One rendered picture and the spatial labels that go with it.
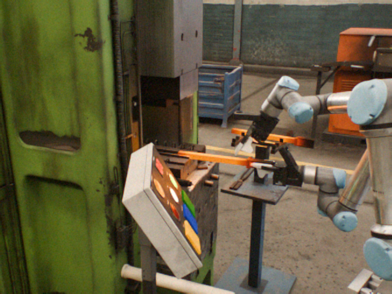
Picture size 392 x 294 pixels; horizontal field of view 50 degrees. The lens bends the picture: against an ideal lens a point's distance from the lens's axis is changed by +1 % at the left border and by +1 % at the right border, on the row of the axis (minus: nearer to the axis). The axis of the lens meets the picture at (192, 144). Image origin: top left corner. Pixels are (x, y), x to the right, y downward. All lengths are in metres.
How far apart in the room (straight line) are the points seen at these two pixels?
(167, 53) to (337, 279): 1.86
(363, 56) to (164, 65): 3.75
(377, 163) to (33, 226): 1.30
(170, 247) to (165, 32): 0.78
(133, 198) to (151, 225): 0.09
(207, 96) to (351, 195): 4.15
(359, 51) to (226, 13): 5.19
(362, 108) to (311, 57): 8.14
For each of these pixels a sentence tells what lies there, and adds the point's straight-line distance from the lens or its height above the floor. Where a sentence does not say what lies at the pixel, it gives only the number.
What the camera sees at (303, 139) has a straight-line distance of 2.16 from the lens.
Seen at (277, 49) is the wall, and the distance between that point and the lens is 9.48.
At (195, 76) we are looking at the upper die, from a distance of 1.75.
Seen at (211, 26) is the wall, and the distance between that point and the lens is 10.00.
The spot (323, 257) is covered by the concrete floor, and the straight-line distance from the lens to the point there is 3.03.
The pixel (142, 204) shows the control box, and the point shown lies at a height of 1.15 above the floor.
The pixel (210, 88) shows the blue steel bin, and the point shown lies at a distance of 5.56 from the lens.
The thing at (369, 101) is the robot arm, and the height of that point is 1.39.
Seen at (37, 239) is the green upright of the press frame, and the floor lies 0.70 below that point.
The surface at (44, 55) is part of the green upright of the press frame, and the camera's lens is 1.58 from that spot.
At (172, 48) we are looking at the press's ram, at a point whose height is 1.47.
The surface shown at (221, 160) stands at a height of 1.00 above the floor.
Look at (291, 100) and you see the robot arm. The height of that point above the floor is 1.30.
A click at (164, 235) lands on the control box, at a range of 1.12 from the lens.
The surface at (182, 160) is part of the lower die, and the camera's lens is 1.78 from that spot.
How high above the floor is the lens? 1.65
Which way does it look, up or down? 20 degrees down
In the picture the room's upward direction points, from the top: straight up
